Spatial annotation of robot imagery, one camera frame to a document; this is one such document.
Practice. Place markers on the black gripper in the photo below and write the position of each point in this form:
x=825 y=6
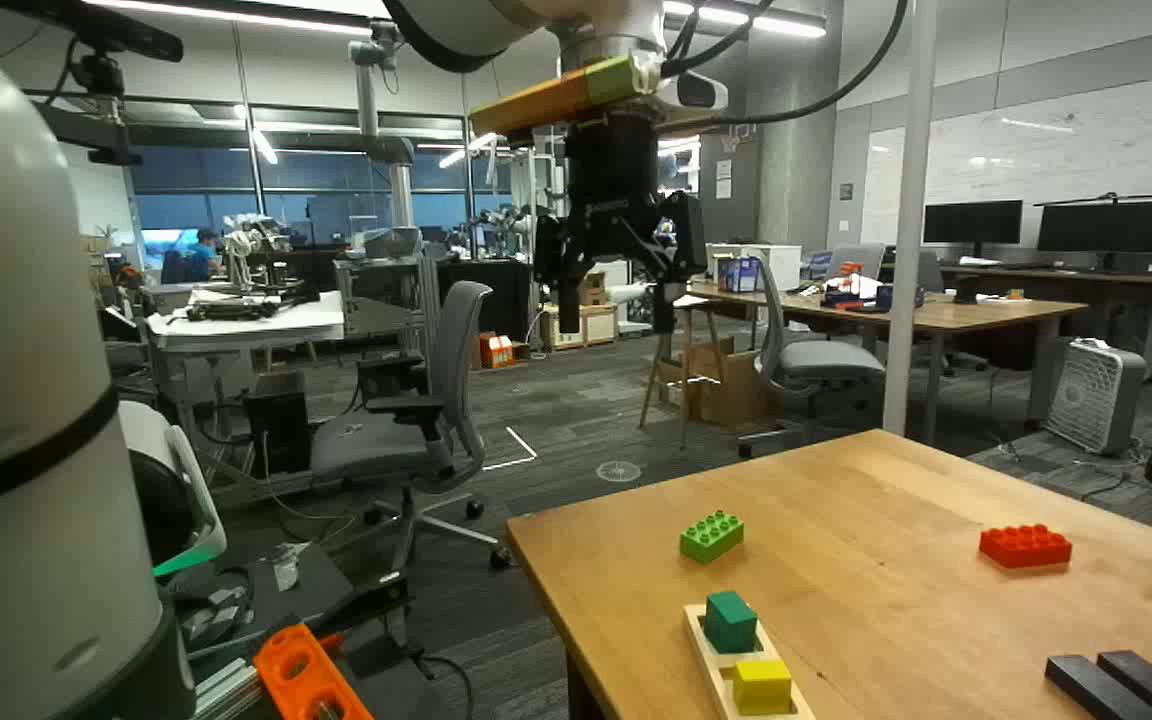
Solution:
x=608 y=160

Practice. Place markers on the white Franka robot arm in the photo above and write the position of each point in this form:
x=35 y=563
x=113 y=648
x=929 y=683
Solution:
x=19 y=334

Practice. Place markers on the cardboard box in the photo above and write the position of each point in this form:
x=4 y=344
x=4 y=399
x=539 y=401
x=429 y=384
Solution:
x=721 y=384

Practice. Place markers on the grey office chair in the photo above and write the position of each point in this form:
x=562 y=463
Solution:
x=429 y=413
x=803 y=361

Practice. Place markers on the green toy brick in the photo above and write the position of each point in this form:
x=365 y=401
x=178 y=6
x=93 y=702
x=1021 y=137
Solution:
x=708 y=534

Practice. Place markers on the white vertical pole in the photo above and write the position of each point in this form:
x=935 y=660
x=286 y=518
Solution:
x=911 y=213

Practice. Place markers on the wooden office desk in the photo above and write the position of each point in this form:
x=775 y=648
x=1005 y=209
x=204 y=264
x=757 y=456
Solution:
x=950 y=316

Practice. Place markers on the black computer monitor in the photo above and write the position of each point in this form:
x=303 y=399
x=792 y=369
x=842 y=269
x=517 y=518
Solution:
x=1118 y=226
x=974 y=222

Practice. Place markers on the green sorter block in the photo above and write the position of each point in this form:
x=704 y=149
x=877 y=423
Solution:
x=731 y=621

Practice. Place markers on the white lab table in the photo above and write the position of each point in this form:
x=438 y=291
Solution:
x=249 y=326

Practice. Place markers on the wooden shape sorter tray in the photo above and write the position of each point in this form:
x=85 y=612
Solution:
x=704 y=648

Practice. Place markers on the yellow sorter block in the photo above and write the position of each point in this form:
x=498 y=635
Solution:
x=763 y=684

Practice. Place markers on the red toy brick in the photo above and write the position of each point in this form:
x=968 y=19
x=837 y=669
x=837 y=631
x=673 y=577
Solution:
x=1025 y=546

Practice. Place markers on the white air purifier box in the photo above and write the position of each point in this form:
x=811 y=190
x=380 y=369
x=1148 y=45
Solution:
x=1097 y=392

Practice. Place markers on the black slotted rack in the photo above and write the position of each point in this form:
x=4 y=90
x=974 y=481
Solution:
x=1108 y=684

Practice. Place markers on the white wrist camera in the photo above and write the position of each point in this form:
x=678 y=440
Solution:
x=696 y=90

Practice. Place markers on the orange plastic bracket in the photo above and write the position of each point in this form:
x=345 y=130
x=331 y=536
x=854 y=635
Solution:
x=310 y=673

